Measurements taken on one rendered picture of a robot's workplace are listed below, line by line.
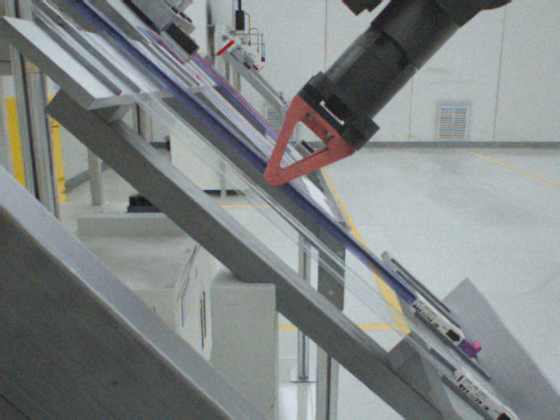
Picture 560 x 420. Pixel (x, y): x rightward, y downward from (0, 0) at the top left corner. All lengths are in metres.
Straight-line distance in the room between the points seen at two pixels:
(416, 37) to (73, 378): 0.35
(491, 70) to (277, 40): 2.96
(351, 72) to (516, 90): 7.87
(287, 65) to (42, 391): 7.42
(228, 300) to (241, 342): 0.04
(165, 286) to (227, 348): 0.52
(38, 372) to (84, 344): 0.02
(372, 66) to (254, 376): 0.30
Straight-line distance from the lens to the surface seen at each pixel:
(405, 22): 0.45
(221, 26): 4.47
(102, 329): 0.19
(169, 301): 1.03
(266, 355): 0.52
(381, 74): 0.45
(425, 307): 0.52
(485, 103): 8.14
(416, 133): 7.88
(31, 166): 0.99
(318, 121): 0.45
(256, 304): 0.50
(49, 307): 0.19
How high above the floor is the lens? 1.00
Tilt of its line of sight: 14 degrees down
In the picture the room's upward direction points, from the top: straight up
